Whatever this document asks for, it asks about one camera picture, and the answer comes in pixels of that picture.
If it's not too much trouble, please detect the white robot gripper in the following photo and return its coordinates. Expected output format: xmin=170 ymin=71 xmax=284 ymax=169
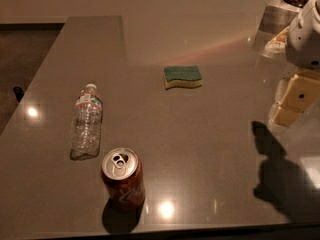
xmin=269 ymin=0 xmax=320 ymax=127

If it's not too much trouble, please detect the red coke can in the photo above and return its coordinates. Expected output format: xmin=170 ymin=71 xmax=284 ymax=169
xmin=101 ymin=148 xmax=145 ymax=212

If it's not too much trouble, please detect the metal container with dark snacks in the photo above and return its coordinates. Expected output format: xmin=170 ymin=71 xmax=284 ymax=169
xmin=253 ymin=0 xmax=308 ymax=58

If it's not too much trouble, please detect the green and yellow sponge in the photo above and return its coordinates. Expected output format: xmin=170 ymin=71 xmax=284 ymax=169
xmin=164 ymin=66 xmax=202 ymax=89

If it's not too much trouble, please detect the clear plastic water bottle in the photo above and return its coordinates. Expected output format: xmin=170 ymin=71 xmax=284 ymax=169
xmin=70 ymin=83 xmax=103 ymax=161

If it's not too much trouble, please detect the black chair wheel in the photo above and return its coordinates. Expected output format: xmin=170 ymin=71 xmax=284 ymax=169
xmin=13 ymin=86 xmax=24 ymax=102

